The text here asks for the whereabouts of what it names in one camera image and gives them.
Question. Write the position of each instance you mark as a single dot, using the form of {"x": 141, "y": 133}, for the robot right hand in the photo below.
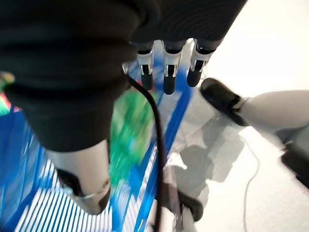
{"x": 72, "y": 60}

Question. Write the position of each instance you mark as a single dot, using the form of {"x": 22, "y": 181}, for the red green snack bag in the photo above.
{"x": 5, "y": 101}

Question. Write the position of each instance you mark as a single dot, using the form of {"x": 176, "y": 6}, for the blue plastic basket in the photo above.
{"x": 26, "y": 169}

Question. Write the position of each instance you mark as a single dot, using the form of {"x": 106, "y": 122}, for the robot dark foot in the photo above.
{"x": 220, "y": 97}
{"x": 190, "y": 205}

